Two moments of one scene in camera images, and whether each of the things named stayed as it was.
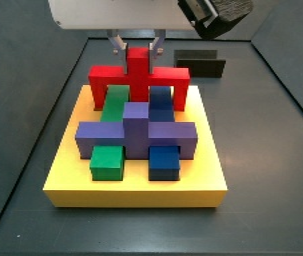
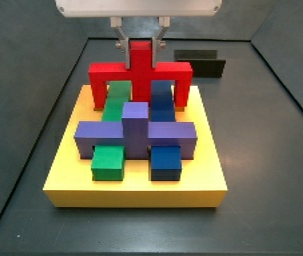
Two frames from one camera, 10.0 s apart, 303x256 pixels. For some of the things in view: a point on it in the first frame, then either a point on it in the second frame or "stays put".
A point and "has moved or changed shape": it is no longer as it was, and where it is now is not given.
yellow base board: x=199 y=189 stays put
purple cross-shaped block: x=136 y=133 stays put
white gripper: x=113 y=15 to x=137 y=8
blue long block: x=163 y=157 stays put
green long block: x=107 y=157 stays put
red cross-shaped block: x=137 y=79 has moved or changed shape
